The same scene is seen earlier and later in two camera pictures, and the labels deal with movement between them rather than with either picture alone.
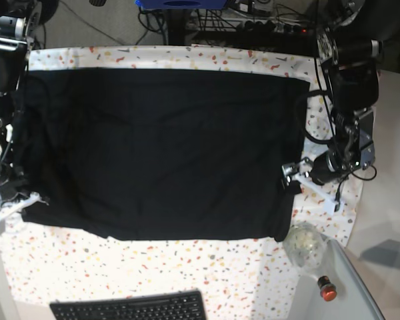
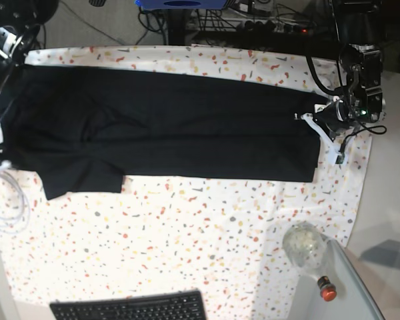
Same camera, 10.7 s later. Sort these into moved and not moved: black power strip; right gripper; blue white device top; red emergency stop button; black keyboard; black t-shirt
Moved: right gripper; black t-shirt
Not moved: red emergency stop button; black keyboard; black power strip; blue white device top
